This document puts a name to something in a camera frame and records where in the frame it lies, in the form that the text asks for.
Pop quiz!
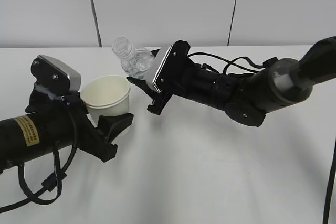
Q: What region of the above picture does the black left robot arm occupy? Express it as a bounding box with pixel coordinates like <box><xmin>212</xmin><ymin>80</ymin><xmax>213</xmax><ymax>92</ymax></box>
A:
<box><xmin>1</xmin><ymin>84</ymin><xmax>121</xmax><ymax>172</ymax></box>

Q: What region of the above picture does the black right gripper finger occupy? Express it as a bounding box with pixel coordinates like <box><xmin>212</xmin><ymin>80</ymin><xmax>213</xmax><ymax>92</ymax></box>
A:
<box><xmin>126</xmin><ymin>76</ymin><xmax>157</xmax><ymax>98</ymax></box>

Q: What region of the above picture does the black cable at right edge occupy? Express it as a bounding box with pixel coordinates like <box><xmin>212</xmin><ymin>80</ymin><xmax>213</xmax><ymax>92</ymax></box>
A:
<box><xmin>322</xmin><ymin>134</ymin><xmax>336</xmax><ymax>224</ymax></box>

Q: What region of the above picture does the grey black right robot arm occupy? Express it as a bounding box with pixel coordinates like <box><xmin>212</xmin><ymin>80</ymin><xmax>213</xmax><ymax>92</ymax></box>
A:
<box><xmin>126</xmin><ymin>37</ymin><xmax>335</xmax><ymax>127</ymax></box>

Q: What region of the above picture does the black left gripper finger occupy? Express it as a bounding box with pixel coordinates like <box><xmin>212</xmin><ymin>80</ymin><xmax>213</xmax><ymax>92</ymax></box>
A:
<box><xmin>97</xmin><ymin>113</ymin><xmax>133</xmax><ymax>143</ymax></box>

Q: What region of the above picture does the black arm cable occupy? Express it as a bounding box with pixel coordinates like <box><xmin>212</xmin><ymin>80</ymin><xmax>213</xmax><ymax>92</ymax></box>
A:
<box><xmin>187</xmin><ymin>52</ymin><xmax>279</xmax><ymax>77</ymax></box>
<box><xmin>0</xmin><ymin>98</ymin><xmax>78</xmax><ymax>213</ymax></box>

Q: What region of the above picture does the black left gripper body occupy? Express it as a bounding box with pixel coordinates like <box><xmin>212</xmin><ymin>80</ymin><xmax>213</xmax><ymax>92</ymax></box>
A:
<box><xmin>26</xmin><ymin>82</ymin><xmax>118</xmax><ymax>163</ymax></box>

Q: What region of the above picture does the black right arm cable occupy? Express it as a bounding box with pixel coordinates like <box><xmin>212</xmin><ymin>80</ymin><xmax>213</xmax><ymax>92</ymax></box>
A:
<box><xmin>187</xmin><ymin>52</ymin><xmax>279</xmax><ymax>77</ymax></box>

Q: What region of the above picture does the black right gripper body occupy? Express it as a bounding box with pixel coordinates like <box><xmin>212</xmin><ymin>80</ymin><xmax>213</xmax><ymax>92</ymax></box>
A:
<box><xmin>148</xmin><ymin>40</ymin><xmax>228</xmax><ymax>115</ymax></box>

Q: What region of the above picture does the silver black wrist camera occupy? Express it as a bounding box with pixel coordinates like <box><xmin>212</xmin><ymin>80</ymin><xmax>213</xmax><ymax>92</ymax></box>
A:
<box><xmin>145</xmin><ymin>45</ymin><xmax>173</xmax><ymax>93</ymax></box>
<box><xmin>30</xmin><ymin>55</ymin><xmax>81</xmax><ymax>96</ymax></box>

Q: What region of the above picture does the white paper cup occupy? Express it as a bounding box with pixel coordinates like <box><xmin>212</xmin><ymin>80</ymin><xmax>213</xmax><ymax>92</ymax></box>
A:
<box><xmin>80</xmin><ymin>75</ymin><xmax>131</xmax><ymax>126</ymax></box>

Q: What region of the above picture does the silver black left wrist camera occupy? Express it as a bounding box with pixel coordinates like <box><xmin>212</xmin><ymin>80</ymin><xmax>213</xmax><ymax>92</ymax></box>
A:
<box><xmin>30</xmin><ymin>55</ymin><xmax>81</xmax><ymax>96</ymax></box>

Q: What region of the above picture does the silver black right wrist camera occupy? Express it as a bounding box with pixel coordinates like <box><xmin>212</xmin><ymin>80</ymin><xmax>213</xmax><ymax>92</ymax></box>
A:
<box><xmin>145</xmin><ymin>45</ymin><xmax>173</xmax><ymax>93</ymax></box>

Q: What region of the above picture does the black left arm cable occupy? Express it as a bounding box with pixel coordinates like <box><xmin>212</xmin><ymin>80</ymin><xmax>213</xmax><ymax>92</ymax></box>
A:
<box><xmin>0</xmin><ymin>98</ymin><xmax>78</xmax><ymax>213</ymax></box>

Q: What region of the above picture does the clear water bottle green label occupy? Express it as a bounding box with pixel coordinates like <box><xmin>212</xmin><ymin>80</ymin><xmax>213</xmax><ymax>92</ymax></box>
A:
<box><xmin>112</xmin><ymin>37</ymin><xmax>155</xmax><ymax>79</ymax></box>

